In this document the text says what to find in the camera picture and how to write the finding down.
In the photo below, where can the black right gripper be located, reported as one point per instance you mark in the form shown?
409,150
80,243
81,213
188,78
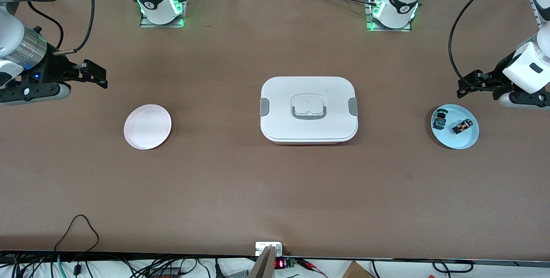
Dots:
56,70

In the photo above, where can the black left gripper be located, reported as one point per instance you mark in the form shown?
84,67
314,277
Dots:
494,78

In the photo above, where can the orange and black switch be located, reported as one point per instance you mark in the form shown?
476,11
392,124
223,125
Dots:
462,126

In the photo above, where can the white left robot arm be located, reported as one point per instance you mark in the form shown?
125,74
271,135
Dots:
399,7

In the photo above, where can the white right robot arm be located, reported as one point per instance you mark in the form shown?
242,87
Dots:
154,7

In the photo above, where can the light blue plate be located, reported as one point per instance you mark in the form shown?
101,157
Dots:
462,141

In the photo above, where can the pink plate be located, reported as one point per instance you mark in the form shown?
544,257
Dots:
147,126

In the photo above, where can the white lunch box grey latches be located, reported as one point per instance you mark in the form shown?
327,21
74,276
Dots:
279,119

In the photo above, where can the brown cardboard box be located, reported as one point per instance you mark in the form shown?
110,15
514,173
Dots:
356,271

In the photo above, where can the small white device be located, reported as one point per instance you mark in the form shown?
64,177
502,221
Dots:
262,247

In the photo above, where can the brown wooden strip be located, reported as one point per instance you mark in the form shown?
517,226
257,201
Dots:
263,267

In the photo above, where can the red digit display module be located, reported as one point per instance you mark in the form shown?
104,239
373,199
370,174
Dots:
280,264

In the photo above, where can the green and black switch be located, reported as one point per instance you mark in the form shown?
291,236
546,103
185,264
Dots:
439,120

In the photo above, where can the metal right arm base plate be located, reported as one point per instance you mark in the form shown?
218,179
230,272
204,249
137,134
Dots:
148,25

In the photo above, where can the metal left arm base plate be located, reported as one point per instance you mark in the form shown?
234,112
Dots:
386,29

